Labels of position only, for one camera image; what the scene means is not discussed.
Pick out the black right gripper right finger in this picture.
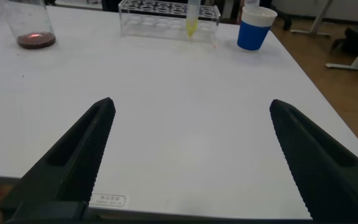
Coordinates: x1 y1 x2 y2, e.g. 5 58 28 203
269 99 358 222

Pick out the glass beaker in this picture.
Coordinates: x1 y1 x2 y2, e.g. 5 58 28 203
0 0 57 50

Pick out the black swivel chair base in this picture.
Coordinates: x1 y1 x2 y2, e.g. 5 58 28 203
273 6 293 31

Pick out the clear acrylic tube rack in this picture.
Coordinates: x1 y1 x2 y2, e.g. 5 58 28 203
118 0 221 44

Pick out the yellow pigment test tube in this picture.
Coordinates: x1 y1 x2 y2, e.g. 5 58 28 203
185 0 201 38

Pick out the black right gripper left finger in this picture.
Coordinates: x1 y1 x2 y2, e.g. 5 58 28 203
0 97 116 208

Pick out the white table label sticker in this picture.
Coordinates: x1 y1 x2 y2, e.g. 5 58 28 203
88 193 129 208

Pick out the blue white paper cup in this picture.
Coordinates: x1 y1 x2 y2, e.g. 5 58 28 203
237 5 278 52

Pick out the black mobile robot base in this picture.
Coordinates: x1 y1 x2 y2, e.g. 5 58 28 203
331 26 358 57

